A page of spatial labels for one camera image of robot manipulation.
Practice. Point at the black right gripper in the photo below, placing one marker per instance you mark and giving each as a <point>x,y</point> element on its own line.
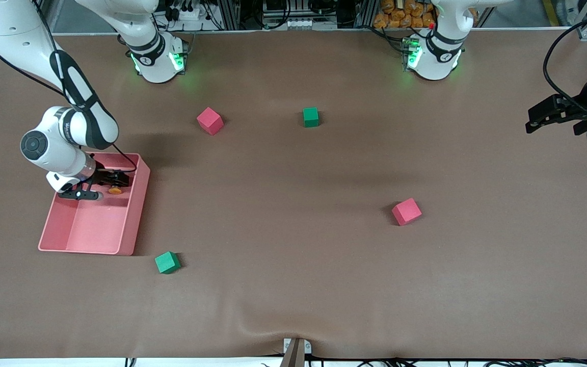
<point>104,176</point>

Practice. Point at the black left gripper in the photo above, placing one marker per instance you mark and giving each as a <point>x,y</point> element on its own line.
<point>582,105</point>

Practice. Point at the orange-capped black button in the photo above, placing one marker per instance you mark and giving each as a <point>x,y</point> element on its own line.
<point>115,191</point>

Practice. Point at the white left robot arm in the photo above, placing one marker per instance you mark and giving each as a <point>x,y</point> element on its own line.
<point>436,61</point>

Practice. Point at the pink plastic tray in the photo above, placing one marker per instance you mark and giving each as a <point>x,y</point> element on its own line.
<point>100,229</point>

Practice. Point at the green foam cube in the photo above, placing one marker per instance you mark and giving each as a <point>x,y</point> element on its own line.
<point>311,117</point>
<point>167,263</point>

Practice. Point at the pink foam cube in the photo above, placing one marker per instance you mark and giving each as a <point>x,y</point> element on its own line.
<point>406,212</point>
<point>209,121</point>

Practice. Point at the white power strip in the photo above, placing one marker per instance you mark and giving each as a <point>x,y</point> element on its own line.
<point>186,12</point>

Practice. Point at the brown table mat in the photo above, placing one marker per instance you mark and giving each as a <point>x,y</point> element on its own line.
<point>293,255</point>

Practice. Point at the orange packets pile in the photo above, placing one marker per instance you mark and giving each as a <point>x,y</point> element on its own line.
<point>400,15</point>

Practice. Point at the white terminal block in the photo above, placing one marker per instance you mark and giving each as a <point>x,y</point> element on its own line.
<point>298,23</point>

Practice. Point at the aluminium frame post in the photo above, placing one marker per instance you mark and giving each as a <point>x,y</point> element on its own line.
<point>230,12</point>
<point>365,12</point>

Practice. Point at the aluminium camera post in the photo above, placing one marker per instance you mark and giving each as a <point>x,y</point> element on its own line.
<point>294,357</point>

